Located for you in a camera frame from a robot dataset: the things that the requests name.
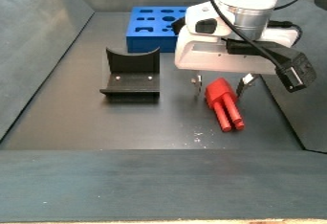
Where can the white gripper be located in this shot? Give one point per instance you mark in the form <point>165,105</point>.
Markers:
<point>202,43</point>

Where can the red three prong object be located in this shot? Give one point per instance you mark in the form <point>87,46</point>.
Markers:
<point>222,101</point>

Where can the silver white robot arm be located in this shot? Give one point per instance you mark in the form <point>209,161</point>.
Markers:
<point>254,5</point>

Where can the black curved fixture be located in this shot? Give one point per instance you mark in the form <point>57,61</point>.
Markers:
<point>134,73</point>

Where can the blue foam shape board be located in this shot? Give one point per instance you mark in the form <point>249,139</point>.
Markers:
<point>150,30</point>

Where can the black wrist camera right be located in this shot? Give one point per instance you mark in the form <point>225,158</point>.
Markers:
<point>293,66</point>

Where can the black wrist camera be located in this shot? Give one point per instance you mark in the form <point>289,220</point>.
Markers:
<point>293,66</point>
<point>183,25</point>

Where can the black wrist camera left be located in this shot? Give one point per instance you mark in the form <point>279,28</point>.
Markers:
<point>183,25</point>

